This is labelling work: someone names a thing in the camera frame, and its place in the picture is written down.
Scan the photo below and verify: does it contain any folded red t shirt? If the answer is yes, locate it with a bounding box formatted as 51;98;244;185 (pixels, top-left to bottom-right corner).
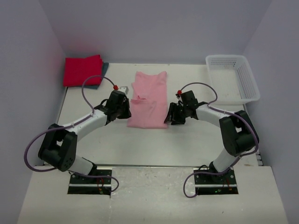
63;55;103;87

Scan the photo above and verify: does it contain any folded teal t shirt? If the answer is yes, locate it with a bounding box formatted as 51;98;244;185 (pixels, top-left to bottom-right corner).
85;63;109;90

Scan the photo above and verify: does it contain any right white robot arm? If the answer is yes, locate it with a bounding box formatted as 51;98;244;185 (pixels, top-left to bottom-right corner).
164;91;259;176

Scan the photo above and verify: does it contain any white plastic basket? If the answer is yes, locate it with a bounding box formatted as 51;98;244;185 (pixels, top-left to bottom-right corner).
206;55;260;105

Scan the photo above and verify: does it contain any pink t shirt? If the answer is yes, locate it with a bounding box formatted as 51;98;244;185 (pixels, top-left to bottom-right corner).
127;71;168;129

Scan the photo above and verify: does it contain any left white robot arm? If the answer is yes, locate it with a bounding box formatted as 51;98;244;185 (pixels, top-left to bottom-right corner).
38;86;131;176

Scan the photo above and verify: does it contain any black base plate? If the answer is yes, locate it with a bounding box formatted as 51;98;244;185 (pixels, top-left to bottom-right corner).
194;170;239;196
67;172;112;196

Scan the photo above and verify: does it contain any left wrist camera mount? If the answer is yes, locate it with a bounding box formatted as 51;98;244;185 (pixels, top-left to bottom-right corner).
113;85;129;95

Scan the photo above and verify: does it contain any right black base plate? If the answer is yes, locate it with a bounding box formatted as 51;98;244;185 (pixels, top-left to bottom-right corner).
194;170;239;196

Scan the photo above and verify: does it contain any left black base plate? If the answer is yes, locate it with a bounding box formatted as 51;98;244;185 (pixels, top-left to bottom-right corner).
67;172;112;196

